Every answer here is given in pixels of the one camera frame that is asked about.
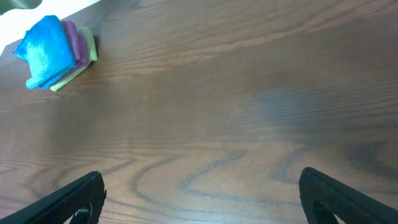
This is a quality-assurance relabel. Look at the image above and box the folded blue microfiber cloth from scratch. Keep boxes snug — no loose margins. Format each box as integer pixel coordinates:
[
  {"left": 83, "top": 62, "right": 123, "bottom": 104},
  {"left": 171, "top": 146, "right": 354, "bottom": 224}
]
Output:
[{"left": 14, "top": 15, "right": 75, "bottom": 90}]

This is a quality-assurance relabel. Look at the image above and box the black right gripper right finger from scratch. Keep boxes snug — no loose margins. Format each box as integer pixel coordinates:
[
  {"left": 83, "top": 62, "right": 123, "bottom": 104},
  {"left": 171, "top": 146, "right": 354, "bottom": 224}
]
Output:
[{"left": 298, "top": 167, "right": 397, "bottom": 224}]

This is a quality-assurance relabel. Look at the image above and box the folded green cloth in stack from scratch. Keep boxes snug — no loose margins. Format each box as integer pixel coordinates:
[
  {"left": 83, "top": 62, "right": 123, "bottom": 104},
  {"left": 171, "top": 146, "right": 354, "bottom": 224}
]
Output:
[{"left": 50, "top": 26, "right": 98, "bottom": 91}]

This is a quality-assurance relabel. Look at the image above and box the folded purple cloth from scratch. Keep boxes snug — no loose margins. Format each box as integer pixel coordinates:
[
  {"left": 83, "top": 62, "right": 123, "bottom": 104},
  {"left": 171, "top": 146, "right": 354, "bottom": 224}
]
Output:
[{"left": 61, "top": 21, "right": 88, "bottom": 78}]

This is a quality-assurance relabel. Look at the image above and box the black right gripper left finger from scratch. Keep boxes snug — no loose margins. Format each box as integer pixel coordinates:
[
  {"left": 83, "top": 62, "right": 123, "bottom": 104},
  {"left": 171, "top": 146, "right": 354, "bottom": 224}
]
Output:
[{"left": 1, "top": 171, "right": 106, "bottom": 224}]

